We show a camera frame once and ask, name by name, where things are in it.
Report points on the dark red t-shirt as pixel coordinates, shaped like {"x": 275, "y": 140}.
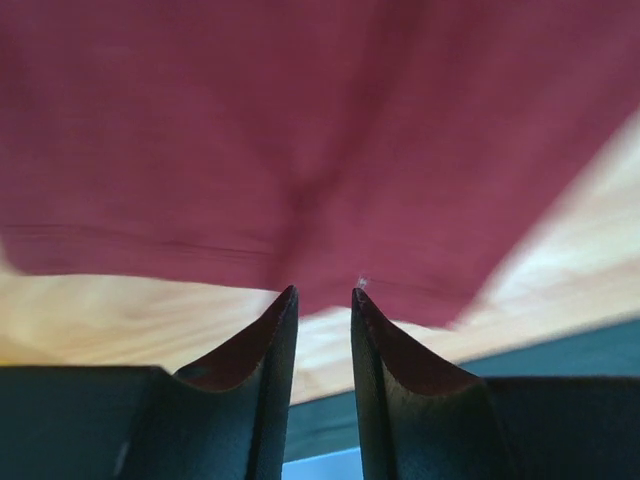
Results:
{"x": 406, "y": 146}

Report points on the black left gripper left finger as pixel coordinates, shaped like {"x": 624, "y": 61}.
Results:
{"x": 223, "y": 416}

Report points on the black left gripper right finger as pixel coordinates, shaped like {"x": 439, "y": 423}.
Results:
{"x": 422, "y": 417}

